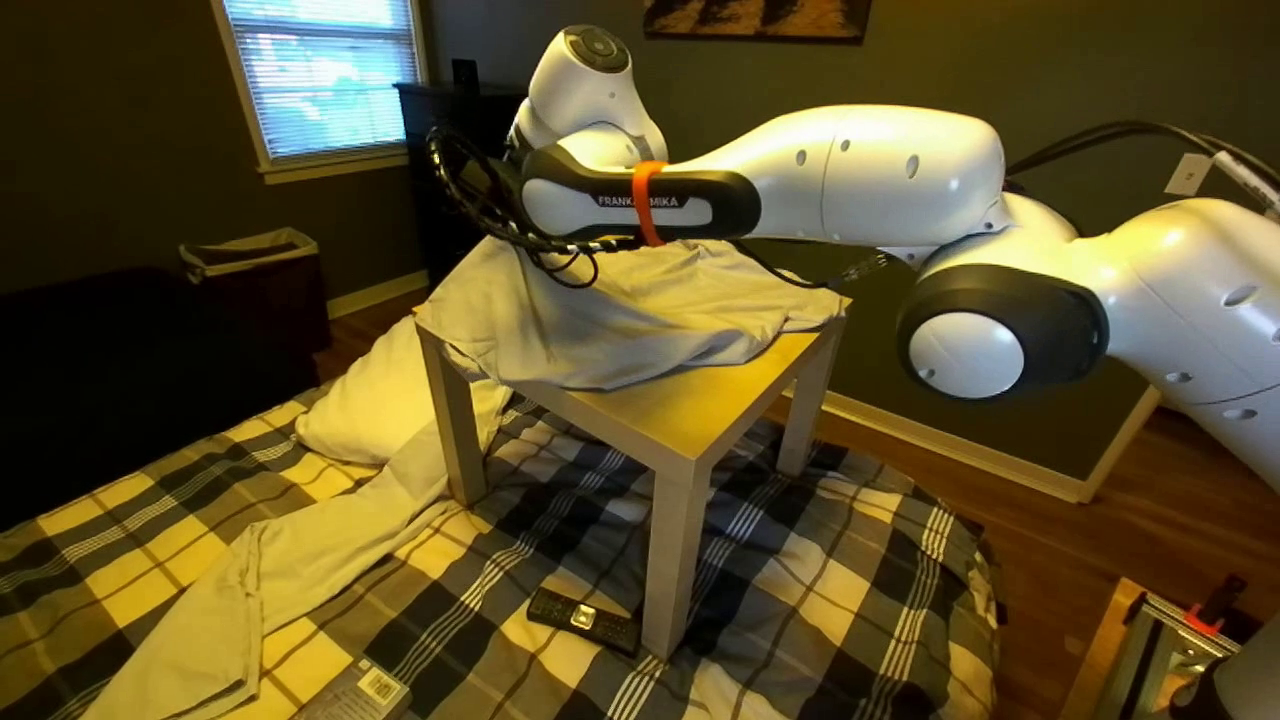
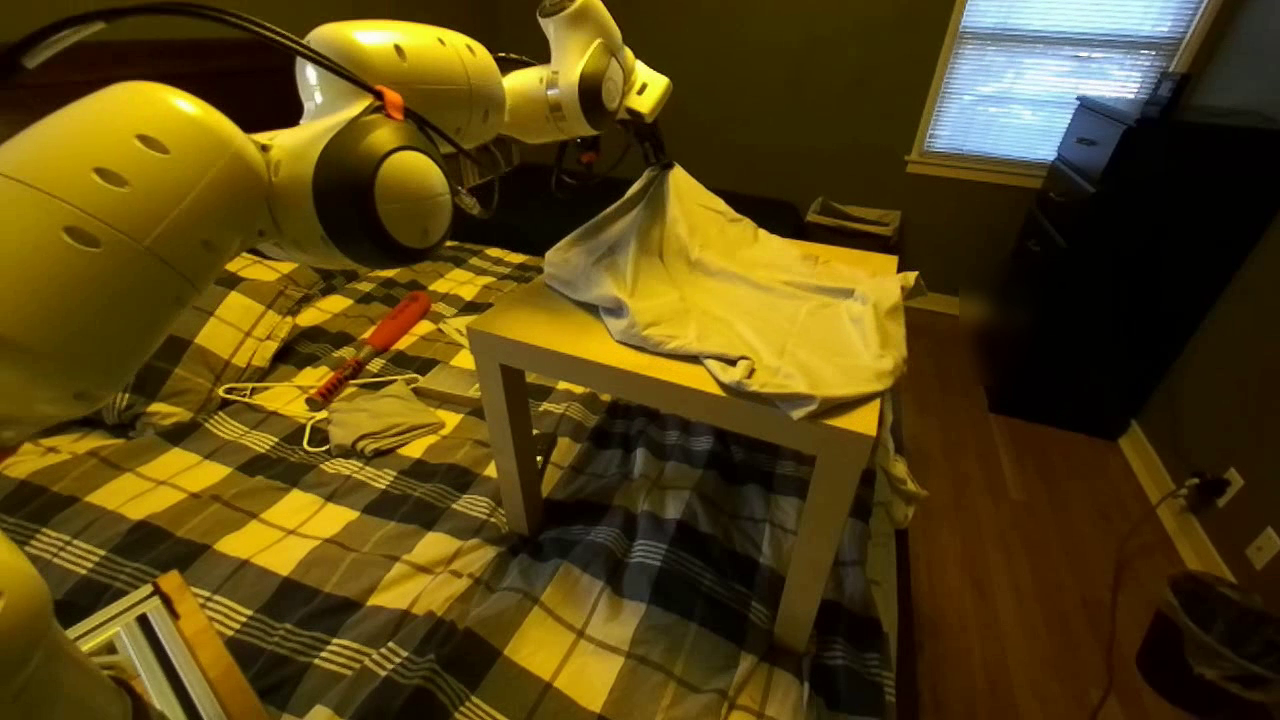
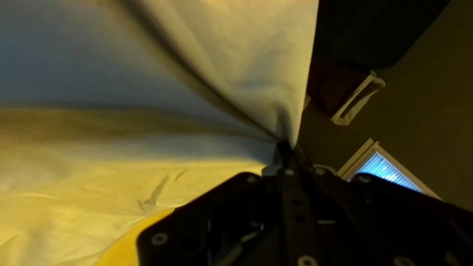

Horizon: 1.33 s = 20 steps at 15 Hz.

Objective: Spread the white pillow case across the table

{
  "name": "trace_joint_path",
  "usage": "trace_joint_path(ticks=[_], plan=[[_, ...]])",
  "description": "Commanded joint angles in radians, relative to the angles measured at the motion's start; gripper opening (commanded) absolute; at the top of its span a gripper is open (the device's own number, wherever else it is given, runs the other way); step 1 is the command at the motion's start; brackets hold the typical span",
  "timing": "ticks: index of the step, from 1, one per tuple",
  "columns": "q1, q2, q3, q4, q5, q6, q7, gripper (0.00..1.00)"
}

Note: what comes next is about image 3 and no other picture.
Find window with white frame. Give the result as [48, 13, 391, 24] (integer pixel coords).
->
[339, 139, 443, 201]

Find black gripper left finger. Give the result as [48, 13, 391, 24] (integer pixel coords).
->
[137, 142, 298, 266]

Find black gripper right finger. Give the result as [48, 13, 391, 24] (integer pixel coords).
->
[287, 142, 473, 266]

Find dark hamper with white liner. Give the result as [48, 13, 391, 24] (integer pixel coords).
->
[307, 53, 388, 127]

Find white pillow case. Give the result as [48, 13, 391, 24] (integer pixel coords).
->
[0, 0, 321, 266]

